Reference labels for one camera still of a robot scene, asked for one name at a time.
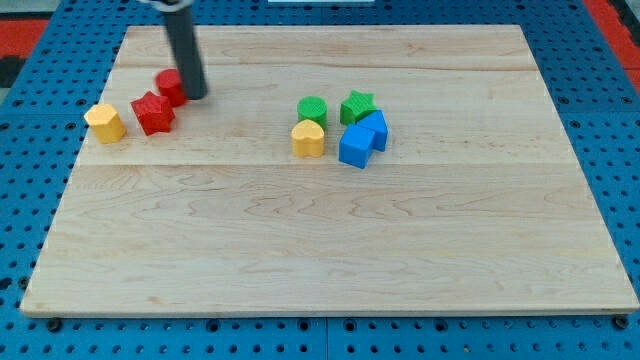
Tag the silver rod mount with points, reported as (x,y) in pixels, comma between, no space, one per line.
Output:
(165,4)

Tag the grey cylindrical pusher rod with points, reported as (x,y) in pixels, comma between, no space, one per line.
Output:
(182,38)

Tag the red star block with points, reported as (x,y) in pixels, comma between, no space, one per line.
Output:
(154,113)

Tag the green star block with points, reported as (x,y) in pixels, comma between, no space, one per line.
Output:
(356,106)

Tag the red cylinder block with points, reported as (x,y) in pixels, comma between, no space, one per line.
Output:
(169,84)

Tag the yellow hexagon block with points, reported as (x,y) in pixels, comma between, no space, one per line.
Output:
(105,122)

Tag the green cylinder block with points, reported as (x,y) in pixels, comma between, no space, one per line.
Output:
(313,108)

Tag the blue perforated base mat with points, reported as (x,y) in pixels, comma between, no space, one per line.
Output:
(42,129)

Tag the yellow heart block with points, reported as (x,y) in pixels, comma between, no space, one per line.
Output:
(307,138)

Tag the blue cube block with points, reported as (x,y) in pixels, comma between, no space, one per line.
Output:
(356,146)

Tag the blue pentagon block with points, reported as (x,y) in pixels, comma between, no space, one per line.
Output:
(376,122)

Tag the wooden board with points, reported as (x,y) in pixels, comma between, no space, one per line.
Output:
(478,206)

